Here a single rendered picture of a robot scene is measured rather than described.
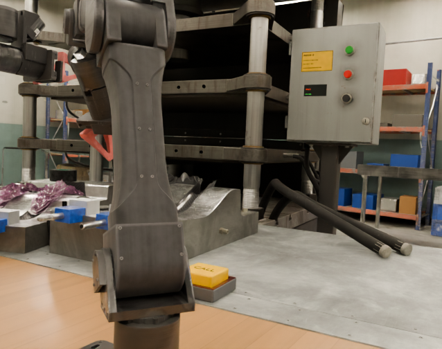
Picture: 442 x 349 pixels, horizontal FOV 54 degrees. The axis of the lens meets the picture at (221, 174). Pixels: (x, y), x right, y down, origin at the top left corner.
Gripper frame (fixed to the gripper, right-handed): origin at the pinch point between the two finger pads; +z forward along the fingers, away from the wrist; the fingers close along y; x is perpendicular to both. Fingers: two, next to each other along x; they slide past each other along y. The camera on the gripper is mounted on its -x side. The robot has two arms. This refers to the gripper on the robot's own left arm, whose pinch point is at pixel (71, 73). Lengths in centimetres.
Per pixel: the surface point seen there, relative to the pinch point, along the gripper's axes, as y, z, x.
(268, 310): -61, -12, 40
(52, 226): -11.0, -11.6, 34.1
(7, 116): 656, 388, -32
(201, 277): -50, -14, 37
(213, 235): -34, 14, 36
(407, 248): -71, 41, 37
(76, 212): -19.2, -12.6, 30.2
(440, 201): -33, 564, 59
